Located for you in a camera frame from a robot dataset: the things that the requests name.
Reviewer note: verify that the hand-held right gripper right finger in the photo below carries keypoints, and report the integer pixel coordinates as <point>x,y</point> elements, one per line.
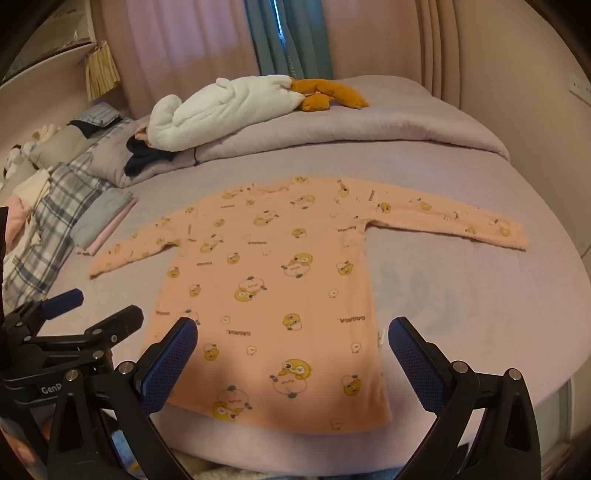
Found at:
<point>415,364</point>

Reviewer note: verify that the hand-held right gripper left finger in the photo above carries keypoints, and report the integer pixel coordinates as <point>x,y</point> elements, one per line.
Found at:
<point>171,364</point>

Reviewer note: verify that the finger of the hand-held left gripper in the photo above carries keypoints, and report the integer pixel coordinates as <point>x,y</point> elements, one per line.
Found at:
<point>62,302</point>
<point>117,321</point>

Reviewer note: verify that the orange cartoon print shirt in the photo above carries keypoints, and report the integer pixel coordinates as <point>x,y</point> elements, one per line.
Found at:
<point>277,295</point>

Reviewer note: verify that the plaid cloth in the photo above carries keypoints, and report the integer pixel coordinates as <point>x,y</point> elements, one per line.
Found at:
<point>51,221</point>

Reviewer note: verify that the lilac bed sheet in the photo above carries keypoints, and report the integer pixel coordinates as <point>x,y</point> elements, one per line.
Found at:
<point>461,286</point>

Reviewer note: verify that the grey-blue folded cloth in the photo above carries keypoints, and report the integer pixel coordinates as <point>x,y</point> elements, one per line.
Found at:
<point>99,217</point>

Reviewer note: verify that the light pink cloth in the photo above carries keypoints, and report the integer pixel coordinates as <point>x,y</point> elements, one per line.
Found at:
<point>16,217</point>

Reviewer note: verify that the cream cloth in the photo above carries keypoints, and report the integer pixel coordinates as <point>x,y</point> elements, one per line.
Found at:
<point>32,187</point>

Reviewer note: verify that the grey pillow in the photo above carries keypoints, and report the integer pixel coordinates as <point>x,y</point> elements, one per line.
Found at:
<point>60,145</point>

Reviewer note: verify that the dark navy cloth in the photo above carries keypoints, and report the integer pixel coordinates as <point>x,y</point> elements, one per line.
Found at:
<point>141,161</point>

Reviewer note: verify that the striped pillow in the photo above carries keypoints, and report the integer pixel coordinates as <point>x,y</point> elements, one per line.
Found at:
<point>97,117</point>

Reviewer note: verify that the straw tassel bundle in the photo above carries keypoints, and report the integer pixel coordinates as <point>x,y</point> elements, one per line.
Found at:
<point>101,71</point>

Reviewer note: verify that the white goose plush toy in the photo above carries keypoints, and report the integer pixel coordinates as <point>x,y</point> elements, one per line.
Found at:
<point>221,110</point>

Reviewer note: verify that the lilac duvet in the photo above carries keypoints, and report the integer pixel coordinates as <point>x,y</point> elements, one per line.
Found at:
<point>369,124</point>

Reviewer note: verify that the pink curtain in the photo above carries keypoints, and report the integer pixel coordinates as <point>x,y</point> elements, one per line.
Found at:
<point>369,37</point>
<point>184,46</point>

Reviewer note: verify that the beige padded headboard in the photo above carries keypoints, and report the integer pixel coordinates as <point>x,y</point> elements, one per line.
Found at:
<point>508,69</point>

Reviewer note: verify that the teal curtain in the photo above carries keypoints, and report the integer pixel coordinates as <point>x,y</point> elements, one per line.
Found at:
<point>291,37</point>

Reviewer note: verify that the white wall socket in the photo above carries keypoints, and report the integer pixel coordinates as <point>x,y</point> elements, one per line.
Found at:
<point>581,86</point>

